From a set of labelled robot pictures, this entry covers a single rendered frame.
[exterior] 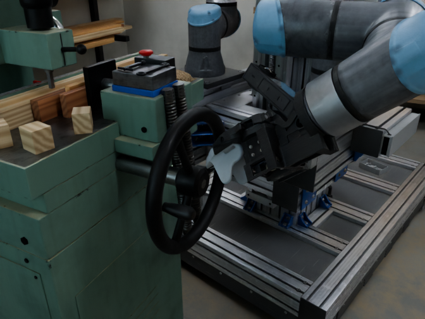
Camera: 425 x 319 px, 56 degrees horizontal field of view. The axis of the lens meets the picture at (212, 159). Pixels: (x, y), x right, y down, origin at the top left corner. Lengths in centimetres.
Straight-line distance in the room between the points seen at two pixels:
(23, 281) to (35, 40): 47
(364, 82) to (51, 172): 52
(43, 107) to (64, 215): 23
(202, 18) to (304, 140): 99
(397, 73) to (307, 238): 123
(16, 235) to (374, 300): 136
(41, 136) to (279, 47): 42
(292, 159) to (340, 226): 126
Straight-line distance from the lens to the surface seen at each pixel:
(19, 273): 90
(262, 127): 52
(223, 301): 166
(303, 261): 155
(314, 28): 55
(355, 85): 46
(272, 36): 56
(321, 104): 47
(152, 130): 79
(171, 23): 459
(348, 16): 55
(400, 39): 45
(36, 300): 91
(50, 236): 78
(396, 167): 234
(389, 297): 181
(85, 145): 78
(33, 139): 73
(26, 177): 71
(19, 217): 79
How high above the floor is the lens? 120
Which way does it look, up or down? 27 degrees down
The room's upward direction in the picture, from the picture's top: straight up
